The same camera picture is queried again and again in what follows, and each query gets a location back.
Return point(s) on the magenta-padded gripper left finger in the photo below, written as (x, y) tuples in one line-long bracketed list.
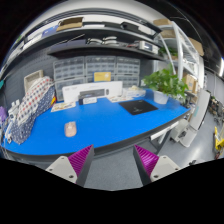
[(63, 166)]

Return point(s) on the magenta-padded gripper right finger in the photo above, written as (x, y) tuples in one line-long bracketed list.
[(163, 166)]

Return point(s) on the black mouse pad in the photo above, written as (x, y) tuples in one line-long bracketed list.
[(137, 106)]

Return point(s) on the white floor-standing unit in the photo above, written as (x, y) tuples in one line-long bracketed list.
[(196, 116)]

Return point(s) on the red blue checked cloth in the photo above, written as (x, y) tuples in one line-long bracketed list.
[(30, 106)]

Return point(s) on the small black box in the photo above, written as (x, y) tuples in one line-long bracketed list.
[(87, 100)]

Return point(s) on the white keyboard box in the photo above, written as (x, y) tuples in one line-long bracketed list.
[(73, 91)]

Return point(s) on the white box with blue print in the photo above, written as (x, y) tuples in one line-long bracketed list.
[(136, 94)]

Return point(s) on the purple object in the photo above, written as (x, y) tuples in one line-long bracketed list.
[(2, 114)]

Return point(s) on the green plant in white pot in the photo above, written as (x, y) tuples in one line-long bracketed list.
[(163, 83)]

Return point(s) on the white crumpled plastic bag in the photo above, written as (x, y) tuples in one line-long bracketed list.
[(133, 88)]

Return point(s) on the yellow flat box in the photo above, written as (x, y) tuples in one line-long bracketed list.
[(102, 76)]

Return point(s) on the teal object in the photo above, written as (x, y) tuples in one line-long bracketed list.
[(1, 84)]

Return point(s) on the white metal shelf rack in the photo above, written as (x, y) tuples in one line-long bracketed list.
[(180, 50)]

